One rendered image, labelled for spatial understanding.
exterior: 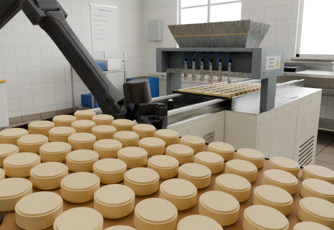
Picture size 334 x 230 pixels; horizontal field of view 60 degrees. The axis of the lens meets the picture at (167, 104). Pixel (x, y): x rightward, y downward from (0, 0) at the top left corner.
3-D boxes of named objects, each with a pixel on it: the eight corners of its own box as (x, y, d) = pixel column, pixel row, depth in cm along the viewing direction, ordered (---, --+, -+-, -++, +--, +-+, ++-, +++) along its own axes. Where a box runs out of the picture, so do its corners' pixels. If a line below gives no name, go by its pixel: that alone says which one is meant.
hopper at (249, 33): (193, 47, 207) (194, 27, 204) (270, 47, 171) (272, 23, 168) (166, 47, 185) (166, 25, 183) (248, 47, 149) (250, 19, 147)
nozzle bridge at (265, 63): (185, 93, 220) (186, 47, 214) (281, 105, 173) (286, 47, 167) (155, 99, 196) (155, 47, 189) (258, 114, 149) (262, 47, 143)
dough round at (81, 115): (96, 123, 69) (96, 115, 68) (73, 123, 67) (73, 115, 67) (95, 117, 73) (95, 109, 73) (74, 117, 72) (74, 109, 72)
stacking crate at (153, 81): (145, 85, 619) (145, 75, 615) (159, 87, 593) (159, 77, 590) (124, 88, 574) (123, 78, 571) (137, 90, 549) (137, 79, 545)
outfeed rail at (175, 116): (293, 86, 259) (294, 79, 257) (297, 87, 257) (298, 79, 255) (119, 137, 110) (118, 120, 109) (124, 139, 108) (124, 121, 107)
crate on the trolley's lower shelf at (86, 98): (104, 101, 558) (104, 90, 554) (119, 103, 536) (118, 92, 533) (81, 105, 513) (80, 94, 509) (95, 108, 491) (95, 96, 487)
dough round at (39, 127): (22, 133, 59) (22, 124, 58) (42, 127, 63) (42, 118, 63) (40, 138, 57) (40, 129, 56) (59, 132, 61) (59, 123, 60)
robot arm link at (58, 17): (46, 7, 88) (17, 8, 79) (56, -6, 86) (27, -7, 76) (129, 120, 90) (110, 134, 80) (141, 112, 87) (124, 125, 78)
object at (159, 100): (262, 84, 277) (263, 77, 276) (265, 84, 275) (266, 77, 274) (77, 124, 129) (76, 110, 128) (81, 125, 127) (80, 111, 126)
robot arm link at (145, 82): (125, 115, 89) (110, 125, 81) (118, 78, 86) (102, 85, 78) (160, 115, 84) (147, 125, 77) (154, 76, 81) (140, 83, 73)
